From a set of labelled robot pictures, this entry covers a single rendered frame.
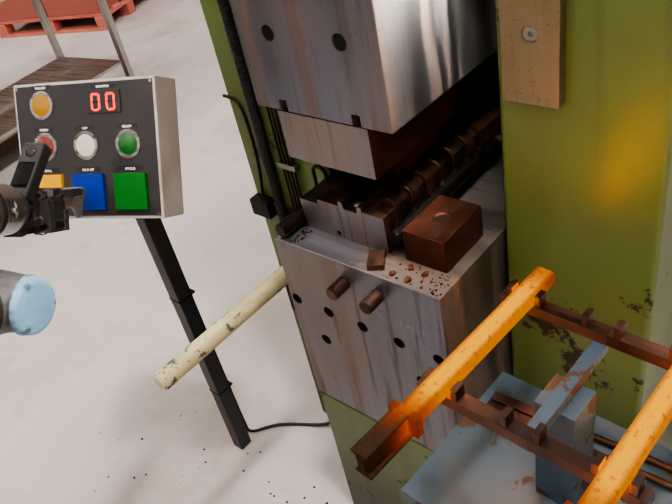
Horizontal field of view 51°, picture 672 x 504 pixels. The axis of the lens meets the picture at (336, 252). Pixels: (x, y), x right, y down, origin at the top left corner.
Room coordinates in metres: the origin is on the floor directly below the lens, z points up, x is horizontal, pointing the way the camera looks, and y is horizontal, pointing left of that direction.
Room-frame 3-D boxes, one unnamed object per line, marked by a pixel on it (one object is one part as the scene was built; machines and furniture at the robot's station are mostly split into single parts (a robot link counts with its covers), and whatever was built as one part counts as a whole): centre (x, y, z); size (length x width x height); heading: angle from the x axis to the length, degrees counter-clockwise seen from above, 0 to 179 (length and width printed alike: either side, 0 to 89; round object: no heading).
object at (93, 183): (1.30, 0.46, 1.01); 0.07 x 0.05 x 0.07; 67
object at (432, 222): (0.97, -0.19, 0.95); 0.12 x 0.09 x 0.07; 132
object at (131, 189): (1.26, 0.37, 1.01); 0.07 x 0.05 x 0.07; 67
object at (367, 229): (1.20, -0.18, 0.96); 0.42 x 0.20 x 0.09; 132
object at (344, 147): (1.20, -0.18, 1.12); 0.42 x 0.20 x 0.10; 132
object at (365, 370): (1.17, -0.22, 0.69); 0.56 x 0.38 x 0.45; 132
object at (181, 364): (1.26, 0.28, 0.62); 0.44 x 0.05 x 0.05; 132
